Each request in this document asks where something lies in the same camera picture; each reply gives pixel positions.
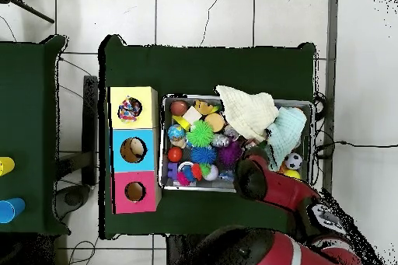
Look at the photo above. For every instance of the black tripod leg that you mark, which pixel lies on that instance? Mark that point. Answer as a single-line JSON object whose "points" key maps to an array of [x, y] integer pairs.
{"points": [[34, 13]]}

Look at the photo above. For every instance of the yellow cylinder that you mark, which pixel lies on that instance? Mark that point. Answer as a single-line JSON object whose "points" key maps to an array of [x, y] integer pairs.
{"points": [[6, 166]]}

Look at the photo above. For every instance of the black upright panel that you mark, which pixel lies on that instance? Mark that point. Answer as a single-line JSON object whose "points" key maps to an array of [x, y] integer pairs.
{"points": [[90, 128]]}

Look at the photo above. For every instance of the large green spiky ball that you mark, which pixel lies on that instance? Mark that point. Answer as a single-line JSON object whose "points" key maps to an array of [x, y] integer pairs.
{"points": [[200, 133]]}

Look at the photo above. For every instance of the red ball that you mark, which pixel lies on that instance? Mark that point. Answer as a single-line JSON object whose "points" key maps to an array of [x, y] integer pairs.
{"points": [[175, 154]]}

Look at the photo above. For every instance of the brown toy football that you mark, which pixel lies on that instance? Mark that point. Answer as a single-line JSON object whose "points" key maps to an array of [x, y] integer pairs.
{"points": [[178, 108]]}

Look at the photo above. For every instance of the cream waffle cloth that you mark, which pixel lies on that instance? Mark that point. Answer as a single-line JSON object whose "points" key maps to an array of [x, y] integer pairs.
{"points": [[248, 112]]}

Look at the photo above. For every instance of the purple spiky toy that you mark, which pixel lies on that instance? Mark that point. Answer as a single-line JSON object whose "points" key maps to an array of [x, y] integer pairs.
{"points": [[229, 154]]}

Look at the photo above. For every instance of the multicoloured heart print cloth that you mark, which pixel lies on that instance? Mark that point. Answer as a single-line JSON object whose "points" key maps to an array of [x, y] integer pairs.
{"points": [[130, 109]]}

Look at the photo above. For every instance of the mint green waffle cloth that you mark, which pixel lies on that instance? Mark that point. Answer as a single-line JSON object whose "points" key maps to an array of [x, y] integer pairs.
{"points": [[286, 134]]}

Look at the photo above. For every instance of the black and white soccer ball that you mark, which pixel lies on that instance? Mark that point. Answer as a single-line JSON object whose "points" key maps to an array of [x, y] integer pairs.
{"points": [[293, 161]]}

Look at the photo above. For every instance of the dark green table cloth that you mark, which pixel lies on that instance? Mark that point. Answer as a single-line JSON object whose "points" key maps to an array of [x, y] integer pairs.
{"points": [[211, 69], [28, 106]]}

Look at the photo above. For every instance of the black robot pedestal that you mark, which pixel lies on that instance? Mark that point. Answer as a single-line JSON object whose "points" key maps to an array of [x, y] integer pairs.
{"points": [[180, 252]]}

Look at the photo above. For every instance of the wooden box with three holes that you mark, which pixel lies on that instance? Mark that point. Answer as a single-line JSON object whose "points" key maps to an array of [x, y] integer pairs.
{"points": [[121, 206]]}

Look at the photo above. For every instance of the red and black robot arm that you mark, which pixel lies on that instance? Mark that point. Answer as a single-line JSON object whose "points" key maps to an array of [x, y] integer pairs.
{"points": [[279, 187]]}

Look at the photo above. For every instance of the blue cylinder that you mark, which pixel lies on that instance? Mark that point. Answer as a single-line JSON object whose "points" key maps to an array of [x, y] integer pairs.
{"points": [[11, 210]]}

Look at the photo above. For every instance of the blue spiky ball with eyes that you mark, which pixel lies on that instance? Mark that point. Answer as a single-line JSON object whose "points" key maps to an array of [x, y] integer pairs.
{"points": [[203, 155]]}

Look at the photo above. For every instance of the globe print ball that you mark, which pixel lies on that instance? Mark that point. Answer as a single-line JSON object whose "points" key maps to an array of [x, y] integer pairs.
{"points": [[176, 132]]}

